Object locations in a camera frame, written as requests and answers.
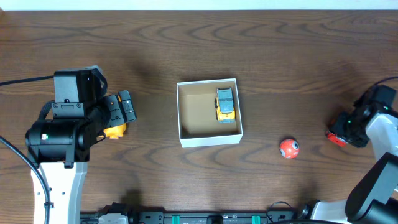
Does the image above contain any red toy car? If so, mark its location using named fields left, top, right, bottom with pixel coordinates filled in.
left=325, top=131, right=346, bottom=147

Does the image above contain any yellow grey dump truck toy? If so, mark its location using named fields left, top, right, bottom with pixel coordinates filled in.
left=215, top=88, right=236, bottom=123

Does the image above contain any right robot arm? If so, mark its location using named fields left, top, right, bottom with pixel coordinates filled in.
left=298, top=84, right=397, bottom=223

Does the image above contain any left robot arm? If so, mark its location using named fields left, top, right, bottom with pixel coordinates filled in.
left=25, top=66, right=136, bottom=223

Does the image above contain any orange dinosaur toy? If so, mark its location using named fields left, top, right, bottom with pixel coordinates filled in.
left=99, top=124, right=127, bottom=139

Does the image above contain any red ball toy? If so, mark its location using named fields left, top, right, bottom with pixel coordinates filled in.
left=279, top=139, right=300, bottom=159

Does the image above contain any white cardboard box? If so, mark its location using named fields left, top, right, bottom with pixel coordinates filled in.
left=177, top=78, right=243, bottom=148

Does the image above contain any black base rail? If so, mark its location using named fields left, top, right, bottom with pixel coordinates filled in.
left=80, top=203, right=297, bottom=224

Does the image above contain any left black cable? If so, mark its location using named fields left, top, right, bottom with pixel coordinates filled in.
left=0, top=75, right=55, bottom=224

